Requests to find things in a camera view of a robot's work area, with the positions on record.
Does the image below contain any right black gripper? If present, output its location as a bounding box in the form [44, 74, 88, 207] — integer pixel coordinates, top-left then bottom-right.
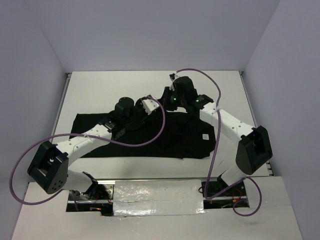
[156, 86, 187, 112]

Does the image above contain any black long sleeve shirt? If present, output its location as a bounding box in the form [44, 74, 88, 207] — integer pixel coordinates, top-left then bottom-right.
[71, 107, 216, 159]

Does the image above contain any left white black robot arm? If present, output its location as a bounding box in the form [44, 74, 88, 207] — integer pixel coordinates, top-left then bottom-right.
[27, 96, 163, 199]

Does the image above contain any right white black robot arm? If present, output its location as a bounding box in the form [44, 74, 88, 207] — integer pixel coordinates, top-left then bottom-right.
[160, 74, 273, 196]

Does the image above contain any shiny silver tape sheet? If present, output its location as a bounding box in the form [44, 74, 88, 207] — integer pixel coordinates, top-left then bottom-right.
[113, 179, 205, 217]

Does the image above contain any white foam front board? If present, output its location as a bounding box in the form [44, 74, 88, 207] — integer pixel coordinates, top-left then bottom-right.
[12, 176, 302, 240]

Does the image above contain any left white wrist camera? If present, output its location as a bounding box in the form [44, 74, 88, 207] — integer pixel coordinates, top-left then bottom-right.
[141, 98, 160, 116]

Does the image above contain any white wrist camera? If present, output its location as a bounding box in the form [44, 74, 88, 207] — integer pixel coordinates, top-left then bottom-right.
[141, 98, 160, 116]
[169, 72, 177, 91]

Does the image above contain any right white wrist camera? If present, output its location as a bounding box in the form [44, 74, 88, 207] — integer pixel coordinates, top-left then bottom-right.
[169, 72, 177, 91]

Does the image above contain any right aluminium table rail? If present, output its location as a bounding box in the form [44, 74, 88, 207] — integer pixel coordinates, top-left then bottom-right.
[238, 71, 273, 175]

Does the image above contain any aluminium table rail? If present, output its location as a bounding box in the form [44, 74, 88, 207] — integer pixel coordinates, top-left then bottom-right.
[37, 72, 72, 182]
[238, 71, 273, 175]

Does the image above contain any left aluminium table rail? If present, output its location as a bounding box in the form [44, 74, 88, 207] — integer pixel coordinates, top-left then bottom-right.
[37, 72, 72, 182]

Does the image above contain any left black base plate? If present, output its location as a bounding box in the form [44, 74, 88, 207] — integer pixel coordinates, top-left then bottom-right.
[70, 183, 114, 201]

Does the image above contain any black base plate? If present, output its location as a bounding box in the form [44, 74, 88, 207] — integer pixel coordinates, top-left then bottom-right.
[198, 178, 247, 199]
[70, 183, 114, 201]

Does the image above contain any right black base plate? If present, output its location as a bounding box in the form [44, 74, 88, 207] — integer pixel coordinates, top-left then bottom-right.
[198, 178, 247, 199]

